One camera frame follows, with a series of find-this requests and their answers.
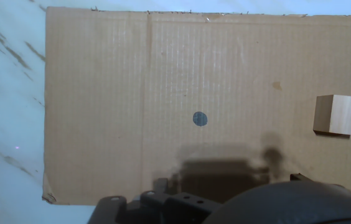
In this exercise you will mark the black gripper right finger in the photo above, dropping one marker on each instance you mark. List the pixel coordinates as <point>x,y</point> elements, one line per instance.
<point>297,177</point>

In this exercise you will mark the light wooden cube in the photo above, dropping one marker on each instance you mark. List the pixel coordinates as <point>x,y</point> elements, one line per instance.
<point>346,115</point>

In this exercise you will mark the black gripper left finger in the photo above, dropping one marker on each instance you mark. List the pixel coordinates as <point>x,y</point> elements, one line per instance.
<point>175,208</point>

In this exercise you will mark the brown cardboard sheet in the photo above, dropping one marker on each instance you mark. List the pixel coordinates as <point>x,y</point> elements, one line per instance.
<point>125,93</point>

